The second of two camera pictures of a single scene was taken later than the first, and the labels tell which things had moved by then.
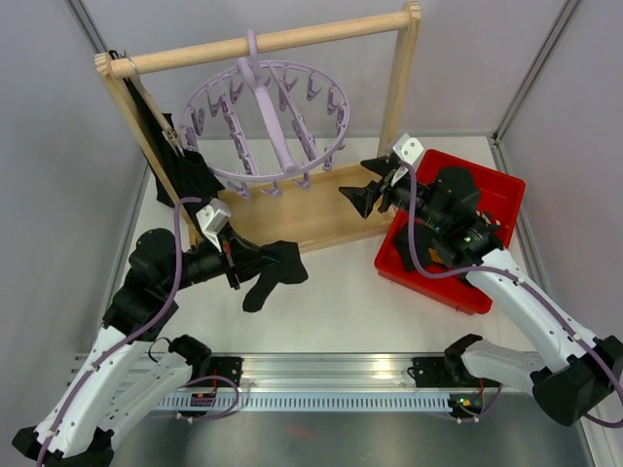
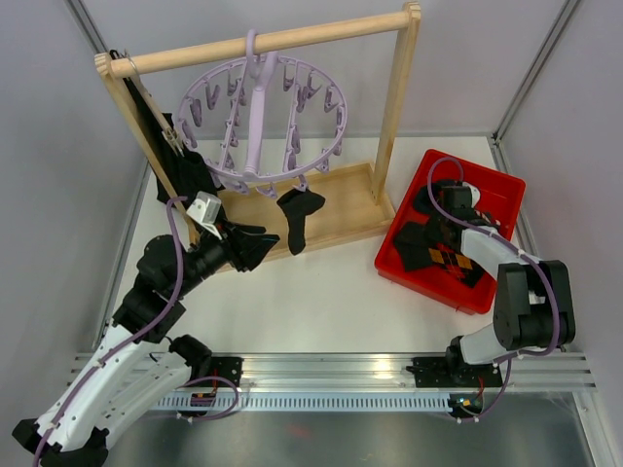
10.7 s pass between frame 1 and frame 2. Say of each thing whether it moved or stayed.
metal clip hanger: stayed
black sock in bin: stayed
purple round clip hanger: stayed
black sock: moved
